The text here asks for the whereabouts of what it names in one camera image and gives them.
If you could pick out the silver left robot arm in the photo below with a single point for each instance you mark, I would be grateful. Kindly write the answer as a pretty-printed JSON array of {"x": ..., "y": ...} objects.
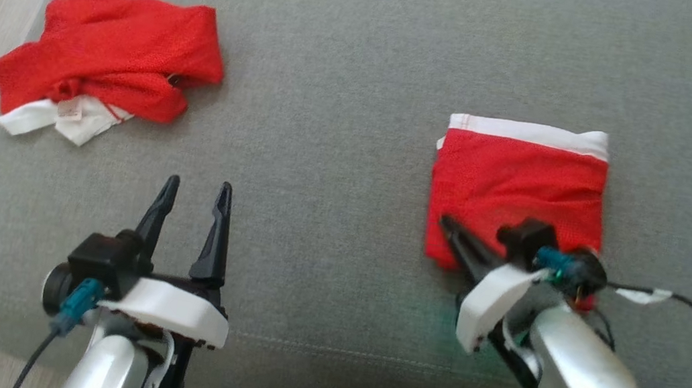
[{"x": 105, "y": 363}]

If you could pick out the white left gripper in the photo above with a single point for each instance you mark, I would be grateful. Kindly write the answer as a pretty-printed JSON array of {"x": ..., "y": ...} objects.
[{"x": 167, "y": 308}]

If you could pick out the red mesh shorts white waistband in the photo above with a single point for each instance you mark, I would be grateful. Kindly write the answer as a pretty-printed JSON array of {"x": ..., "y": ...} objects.
[{"x": 516, "y": 184}]

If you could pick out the red basketball jersey white trim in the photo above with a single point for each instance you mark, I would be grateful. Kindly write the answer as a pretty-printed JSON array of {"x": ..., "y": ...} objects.
[{"x": 117, "y": 40}]

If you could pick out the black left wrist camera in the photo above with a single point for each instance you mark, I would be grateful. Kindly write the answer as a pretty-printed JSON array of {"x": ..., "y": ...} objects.
[{"x": 99, "y": 261}]

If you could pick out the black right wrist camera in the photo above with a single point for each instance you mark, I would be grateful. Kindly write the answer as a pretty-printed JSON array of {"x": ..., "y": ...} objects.
[{"x": 526, "y": 239}]

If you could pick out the grey fabric sofa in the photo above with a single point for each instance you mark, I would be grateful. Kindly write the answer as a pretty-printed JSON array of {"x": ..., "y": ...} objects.
[{"x": 325, "y": 150}]

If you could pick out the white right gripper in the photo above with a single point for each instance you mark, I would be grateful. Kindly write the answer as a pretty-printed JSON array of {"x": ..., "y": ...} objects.
[{"x": 490, "y": 302}]

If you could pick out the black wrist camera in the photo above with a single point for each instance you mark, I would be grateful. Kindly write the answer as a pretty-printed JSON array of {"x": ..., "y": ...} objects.
[
  {"x": 526, "y": 239},
  {"x": 99, "y": 261}
]

